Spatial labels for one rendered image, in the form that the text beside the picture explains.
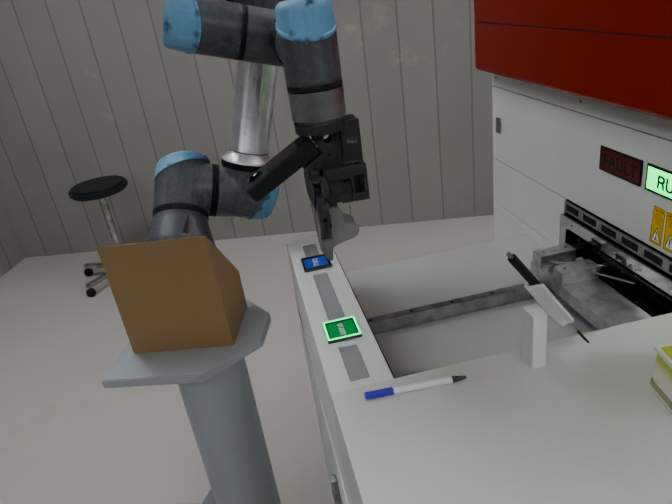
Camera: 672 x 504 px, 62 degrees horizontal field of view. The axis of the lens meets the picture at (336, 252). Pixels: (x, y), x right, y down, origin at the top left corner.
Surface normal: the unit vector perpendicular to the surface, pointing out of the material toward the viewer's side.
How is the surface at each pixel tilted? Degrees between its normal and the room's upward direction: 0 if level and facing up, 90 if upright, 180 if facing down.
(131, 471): 0
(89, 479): 0
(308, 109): 90
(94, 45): 90
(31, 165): 90
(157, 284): 90
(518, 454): 0
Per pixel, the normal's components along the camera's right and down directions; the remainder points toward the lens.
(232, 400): 0.60, 0.28
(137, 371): -0.13, -0.89
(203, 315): -0.04, 0.44
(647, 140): -0.97, 0.20
